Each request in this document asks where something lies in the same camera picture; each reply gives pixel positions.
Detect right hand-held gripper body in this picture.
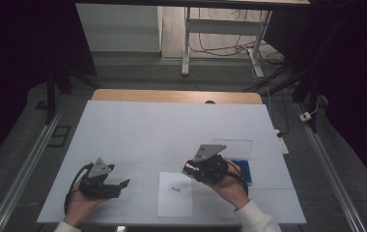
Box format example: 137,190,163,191
191,143,230,185

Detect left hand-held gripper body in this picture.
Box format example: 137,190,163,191
79,157,123,199

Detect white paper sheet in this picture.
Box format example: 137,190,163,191
156,171,194,218

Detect blue case with clear lid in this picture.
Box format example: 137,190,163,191
212,138,254,187

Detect person's left hand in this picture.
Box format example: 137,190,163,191
63,177,111,228

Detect person's right hand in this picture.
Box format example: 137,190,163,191
204,157,252,211

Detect large white table cover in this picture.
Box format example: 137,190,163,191
36,100,307,226

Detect person's left white sleeve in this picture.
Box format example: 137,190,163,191
53,221,83,232

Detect person's white sleeve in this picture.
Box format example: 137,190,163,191
53,221,83,232
234,199,283,232

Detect person's right white sleeve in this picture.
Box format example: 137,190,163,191
234,199,283,232

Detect black metal stand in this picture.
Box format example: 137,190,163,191
242,62,322,133
43,62,99,126

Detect white cabinet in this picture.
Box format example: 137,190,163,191
74,3,163,53

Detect dark curtain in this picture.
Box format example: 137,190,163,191
0,0,98,177
264,0,367,201

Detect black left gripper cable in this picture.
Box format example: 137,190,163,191
63,162,95,218

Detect black floor frame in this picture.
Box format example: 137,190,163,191
46,125,72,149

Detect aluminium rail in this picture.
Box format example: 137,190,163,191
0,110,64,232
295,101,367,232

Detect thin black cable with plug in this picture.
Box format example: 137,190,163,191
266,87,291,138

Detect white adapter with cable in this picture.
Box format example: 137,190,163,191
298,101,320,123

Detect black floor cables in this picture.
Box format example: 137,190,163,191
189,8,286,66

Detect white desk frame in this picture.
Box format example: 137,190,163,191
180,7,273,79

